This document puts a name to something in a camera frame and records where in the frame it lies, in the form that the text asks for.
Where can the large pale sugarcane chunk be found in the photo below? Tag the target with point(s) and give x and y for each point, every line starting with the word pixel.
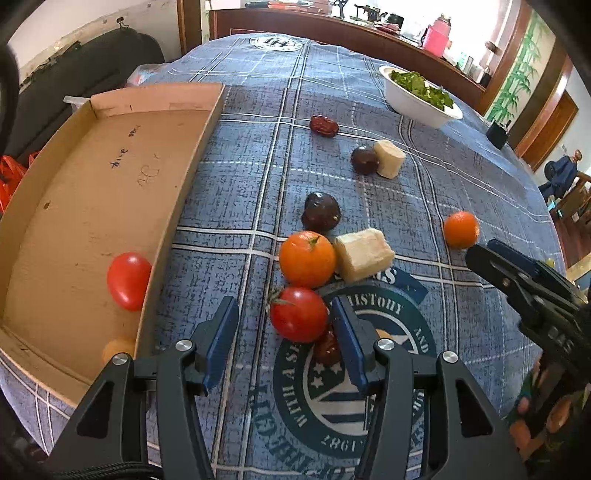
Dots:
pixel 364 254

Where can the orange tomato with stem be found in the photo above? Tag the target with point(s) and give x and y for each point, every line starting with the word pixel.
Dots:
pixel 307 259

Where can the clear plastic bag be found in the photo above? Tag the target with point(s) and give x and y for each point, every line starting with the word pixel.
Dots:
pixel 145 74

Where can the white plastic bag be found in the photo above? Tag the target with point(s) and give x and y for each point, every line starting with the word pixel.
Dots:
pixel 76 104

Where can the red jujube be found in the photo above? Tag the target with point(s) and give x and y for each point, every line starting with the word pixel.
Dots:
pixel 324 125
pixel 327 351

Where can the person's right hand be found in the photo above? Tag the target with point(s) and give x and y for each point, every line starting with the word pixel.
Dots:
pixel 524 406

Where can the oval red tomato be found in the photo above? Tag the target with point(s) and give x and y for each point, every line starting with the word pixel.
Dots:
pixel 128 281

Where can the black sofa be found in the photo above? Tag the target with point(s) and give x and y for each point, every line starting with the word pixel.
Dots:
pixel 69 78

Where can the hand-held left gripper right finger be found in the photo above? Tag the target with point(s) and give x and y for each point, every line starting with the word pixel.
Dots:
pixel 351 350

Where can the small pale sugarcane chunk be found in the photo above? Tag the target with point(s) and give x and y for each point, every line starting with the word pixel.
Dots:
pixel 390 159

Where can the white bowl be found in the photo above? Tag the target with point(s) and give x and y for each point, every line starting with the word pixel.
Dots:
pixel 415 108

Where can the green leafy vegetables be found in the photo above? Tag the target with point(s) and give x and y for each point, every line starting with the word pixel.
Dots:
pixel 422 87

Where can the shallow cardboard box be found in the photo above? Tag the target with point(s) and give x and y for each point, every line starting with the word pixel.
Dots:
pixel 92 207

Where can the dark purple plum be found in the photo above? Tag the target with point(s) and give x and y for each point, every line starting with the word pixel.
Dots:
pixel 321 213
pixel 364 160

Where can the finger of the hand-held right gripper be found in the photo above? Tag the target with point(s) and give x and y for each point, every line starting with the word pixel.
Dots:
pixel 508 279
pixel 540 270

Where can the bamboo wall painting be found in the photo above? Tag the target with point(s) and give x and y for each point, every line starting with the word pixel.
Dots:
pixel 521 69

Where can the red tomato with green stem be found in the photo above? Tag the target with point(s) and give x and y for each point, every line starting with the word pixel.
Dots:
pixel 298 314

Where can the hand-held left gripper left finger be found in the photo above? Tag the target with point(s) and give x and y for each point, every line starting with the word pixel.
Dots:
pixel 221 341

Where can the blue jacket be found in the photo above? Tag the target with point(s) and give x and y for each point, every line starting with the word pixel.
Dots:
pixel 561 173

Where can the small black container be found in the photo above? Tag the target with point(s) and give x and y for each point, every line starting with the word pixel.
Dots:
pixel 497 134

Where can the pink bottle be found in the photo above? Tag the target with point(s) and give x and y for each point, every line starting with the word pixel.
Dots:
pixel 436 37

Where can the small orange kumquat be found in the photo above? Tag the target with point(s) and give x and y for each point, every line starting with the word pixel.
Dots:
pixel 117 350

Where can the small orange tangerine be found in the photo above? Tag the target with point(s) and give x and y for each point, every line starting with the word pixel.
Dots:
pixel 461 229

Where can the blue plaid tablecloth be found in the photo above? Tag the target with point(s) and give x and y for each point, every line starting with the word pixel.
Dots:
pixel 258 175

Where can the red plastic bag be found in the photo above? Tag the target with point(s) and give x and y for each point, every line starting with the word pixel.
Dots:
pixel 10 177

